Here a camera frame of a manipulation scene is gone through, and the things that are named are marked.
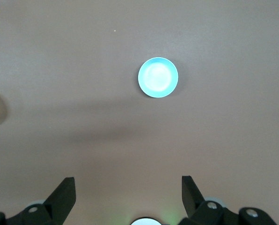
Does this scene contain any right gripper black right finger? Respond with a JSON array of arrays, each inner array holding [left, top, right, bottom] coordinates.
[[178, 175, 278, 225]]

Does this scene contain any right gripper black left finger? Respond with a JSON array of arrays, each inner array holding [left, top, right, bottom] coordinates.
[[0, 177, 77, 225]]

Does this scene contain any light blue round plate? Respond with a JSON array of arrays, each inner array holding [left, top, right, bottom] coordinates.
[[138, 57, 179, 98]]

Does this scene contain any brown table cloth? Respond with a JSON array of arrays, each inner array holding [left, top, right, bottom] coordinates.
[[0, 0, 279, 225]]

